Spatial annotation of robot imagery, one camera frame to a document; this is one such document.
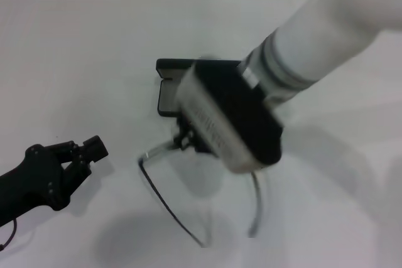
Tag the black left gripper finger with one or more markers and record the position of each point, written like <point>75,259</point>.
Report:
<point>183,139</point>

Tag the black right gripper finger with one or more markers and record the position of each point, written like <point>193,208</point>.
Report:
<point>205,147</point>

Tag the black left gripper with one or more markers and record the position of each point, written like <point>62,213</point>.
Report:
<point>41,180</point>

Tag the black glasses case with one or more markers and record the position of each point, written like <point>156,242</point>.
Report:
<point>169,92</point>

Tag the black glasses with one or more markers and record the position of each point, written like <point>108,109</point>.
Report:
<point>150,183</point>

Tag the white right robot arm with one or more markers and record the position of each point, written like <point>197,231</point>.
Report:
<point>329,29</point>

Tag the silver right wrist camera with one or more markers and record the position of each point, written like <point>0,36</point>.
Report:
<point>232,117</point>

